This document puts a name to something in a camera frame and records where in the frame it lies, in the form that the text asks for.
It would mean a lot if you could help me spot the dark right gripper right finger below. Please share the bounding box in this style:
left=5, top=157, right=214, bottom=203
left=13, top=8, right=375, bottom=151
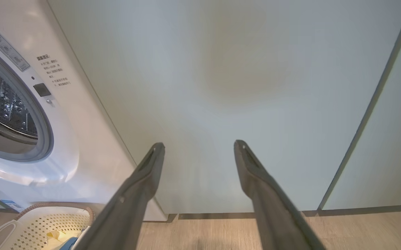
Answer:
left=234, top=140, right=326, bottom=250

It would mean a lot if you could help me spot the cream perforated basket brown rim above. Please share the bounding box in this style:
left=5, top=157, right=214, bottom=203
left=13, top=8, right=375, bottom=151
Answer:
left=0, top=202, right=95, bottom=250

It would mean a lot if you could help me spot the white front-load washing machine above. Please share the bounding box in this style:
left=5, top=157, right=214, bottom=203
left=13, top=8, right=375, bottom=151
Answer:
left=0, top=0, right=168, bottom=223

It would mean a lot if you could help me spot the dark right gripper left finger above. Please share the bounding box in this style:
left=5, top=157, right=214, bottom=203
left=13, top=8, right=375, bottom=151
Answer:
left=72, top=142, right=165, bottom=250

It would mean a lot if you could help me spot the pale green cabinet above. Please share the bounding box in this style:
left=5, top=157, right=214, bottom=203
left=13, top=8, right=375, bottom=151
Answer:
left=48, top=0, right=401, bottom=217

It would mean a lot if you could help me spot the yellow bear-print garment blue patch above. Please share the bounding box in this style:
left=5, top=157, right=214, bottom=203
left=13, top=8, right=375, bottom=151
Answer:
left=46, top=229, right=83, bottom=250

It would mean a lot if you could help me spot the blue energy label sticker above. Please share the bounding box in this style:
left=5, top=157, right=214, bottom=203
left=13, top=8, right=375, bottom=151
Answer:
left=0, top=199, right=25, bottom=213

